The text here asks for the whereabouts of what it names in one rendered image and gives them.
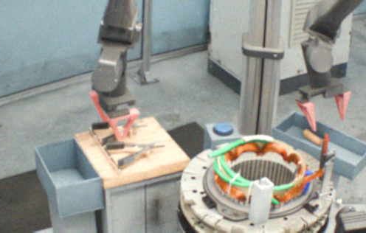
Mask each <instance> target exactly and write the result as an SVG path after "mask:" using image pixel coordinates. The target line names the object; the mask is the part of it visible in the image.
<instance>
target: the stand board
mask: <svg viewBox="0 0 366 233"><path fill-rule="evenodd" d="M141 120H143V121H144V122H141V123H139V124H137V125H147V126H146V127H141V128H134V129H132V132H133V138H131V137H130V136H129V135H128V134H127V136H126V138H125V139H124V140H122V141H118V140H117V141H115V142H125V143H151V142H155V141H157V140H160V139H161V141H160V142H158V143H156V144H155V145H165V147H155V148H152V149H150V150H149V151H150V158H149V159H147V158H146V157H145V155H144V154H142V155H141V156H139V157H137V158H135V159H134V161H133V162H131V163H129V164H127V165H125V166H122V167H120V169H121V175H119V174H118V173H117V171H116V170H115V169H114V167H113V166H112V164H111V163H110V161H109V160H108V159H107V158H106V157H105V155H104V154H103V152H102V151H101V149H100V148H99V147H98V146H97V144H96V142H95V141H94V140H93V137H92V136H91V134H90V133H89V132H85V133H79V134H78V133H76V134H75V138H76V139H77V140H78V142H79V143H80V145H81V147H82V148H83V149H84V151H85V152H86V154H87V156H88V158H89V160H90V161H91V163H92V164H93V165H94V167H95V169H96V170H97V172H98V173H99V174H100V176H101V177H102V186H103V188H104V189H108V188H111V187H118V186H121V185H124V184H129V183H131V182H138V181H142V180H145V179H149V178H153V177H157V176H160V175H164V174H168V173H173V172H176V171H179V170H181V171H182V170H184V169H185V168H186V166H187V165H188V164H189V163H190V159H189V158H188V157H187V156H186V154H185V153H184V152H183V151H182V150H181V148H180V147H179V146H178V145H177V144H176V143H175V141H174V140H173V139H172V138H171V137H170V135H169V134H168V133H167V132H166V131H165V129H164V128H163V127H162V126H161V125H160V124H159V123H158V122H157V121H156V120H155V119H154V118H153V117H148V118H144V119H138V120H135V121H134V122H138V121H141ZM94 133H95V134H96V136H97V137H98V139H99V140H100V141H101V142H102V139H103V138H105V137H106V136H109V135H112V134H113V133H114V131H113V129H112V128H109V129H105V130H96V131H94ZM141 149H142V148H141V147H134V148H131V147H125V149H122V150H108V152H109V154H110V155H111V157H112V158H113V160H115V162H116V163H117V160H118V159H121V158H123V157H125V156H128V155H130V154H132V153H133V154H135V153H136V152H138V151H139V150H141Z"/></svg>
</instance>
